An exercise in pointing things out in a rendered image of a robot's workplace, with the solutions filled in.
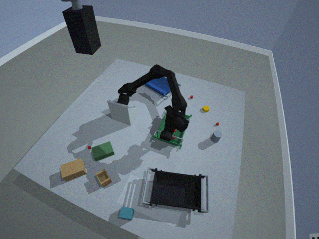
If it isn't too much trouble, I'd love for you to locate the green rectangular block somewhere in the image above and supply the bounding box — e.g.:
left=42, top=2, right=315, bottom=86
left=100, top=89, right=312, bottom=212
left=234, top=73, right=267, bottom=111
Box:
left=92, top=141, right=115, bottom=161

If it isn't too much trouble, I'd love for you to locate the green plastic tray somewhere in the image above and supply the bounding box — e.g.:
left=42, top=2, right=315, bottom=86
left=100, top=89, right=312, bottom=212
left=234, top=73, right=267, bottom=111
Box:
left=152, top=114, right=192, bottom=149

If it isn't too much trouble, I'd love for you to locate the tan rectangular box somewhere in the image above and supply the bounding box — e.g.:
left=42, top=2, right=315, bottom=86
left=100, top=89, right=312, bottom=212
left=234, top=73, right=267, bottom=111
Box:
left=60, top=158, right=86, bottom=181

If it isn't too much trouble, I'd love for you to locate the small teal block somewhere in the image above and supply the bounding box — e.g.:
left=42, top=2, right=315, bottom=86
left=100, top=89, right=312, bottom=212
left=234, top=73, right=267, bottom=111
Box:
left=119, top=207, right=134, bottom=220

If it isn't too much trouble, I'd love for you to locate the small tan open box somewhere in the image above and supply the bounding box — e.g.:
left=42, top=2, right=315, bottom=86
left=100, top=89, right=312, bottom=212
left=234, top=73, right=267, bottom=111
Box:
left=96, top=169, right=112, bottom=187

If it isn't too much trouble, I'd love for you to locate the yellow rounded block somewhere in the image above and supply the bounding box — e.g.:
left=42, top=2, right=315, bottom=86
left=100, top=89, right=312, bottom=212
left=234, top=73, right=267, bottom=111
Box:
left=203, top=106, right=210, bottom=112

